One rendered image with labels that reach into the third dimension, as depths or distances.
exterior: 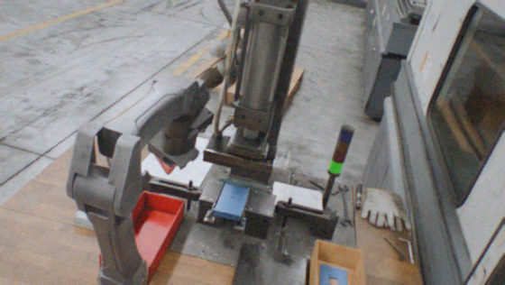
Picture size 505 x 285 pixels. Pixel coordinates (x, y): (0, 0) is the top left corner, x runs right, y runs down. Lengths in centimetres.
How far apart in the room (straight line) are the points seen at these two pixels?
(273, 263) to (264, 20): 59
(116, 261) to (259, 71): 49
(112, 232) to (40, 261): 42
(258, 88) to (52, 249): 62
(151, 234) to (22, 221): 32
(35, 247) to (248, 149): 56
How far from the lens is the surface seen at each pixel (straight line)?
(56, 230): 118
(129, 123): 66
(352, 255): 114
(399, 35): 403
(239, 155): 104
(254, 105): 97
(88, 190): 66
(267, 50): 92
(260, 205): 114
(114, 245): 75
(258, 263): 108
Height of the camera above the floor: 169
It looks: 30 degrees down
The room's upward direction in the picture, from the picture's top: 10 degrees clockwise
